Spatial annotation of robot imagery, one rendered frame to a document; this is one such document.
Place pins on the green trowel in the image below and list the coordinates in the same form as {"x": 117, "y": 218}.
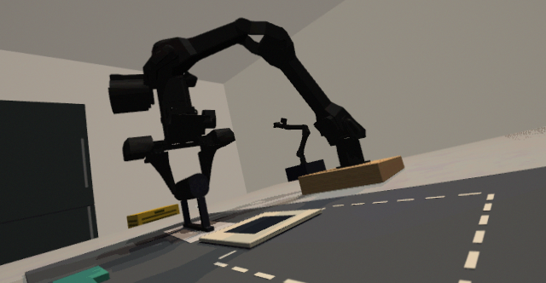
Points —
{"x": 93, "y": 275}

